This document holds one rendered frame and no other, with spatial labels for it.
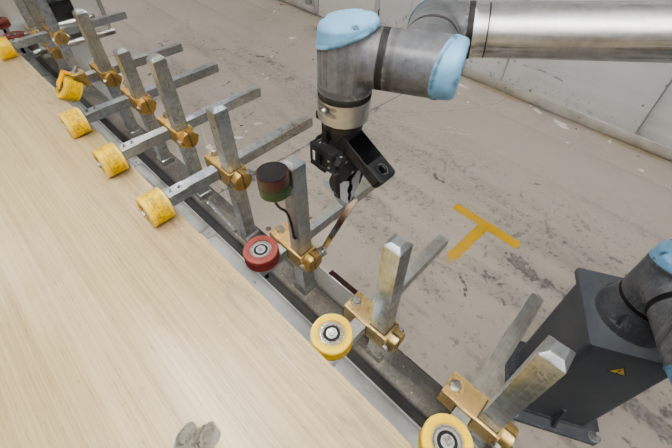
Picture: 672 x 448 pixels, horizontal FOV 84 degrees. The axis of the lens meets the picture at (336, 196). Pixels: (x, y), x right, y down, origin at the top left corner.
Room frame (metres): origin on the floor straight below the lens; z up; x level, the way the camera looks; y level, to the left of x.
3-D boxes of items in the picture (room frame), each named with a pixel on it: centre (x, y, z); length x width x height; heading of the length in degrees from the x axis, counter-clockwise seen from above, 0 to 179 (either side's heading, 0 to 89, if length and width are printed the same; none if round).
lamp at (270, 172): (0.51, 0.11, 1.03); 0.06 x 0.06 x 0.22; 46
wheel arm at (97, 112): (1.13, 0.61, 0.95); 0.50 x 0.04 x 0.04; 136
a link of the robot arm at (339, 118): (0.56, -0.01, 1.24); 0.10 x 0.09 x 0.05; 136
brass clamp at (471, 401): (0.21, -0.26, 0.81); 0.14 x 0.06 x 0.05; 46
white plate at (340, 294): (0.54, 0.04, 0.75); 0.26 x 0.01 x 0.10; 46
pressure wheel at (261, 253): (0.51, 0.17, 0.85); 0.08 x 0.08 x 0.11
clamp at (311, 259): (0.55, 0.10, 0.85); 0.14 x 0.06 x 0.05; 46
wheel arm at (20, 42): (1.65, 1.15, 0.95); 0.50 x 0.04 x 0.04; 136
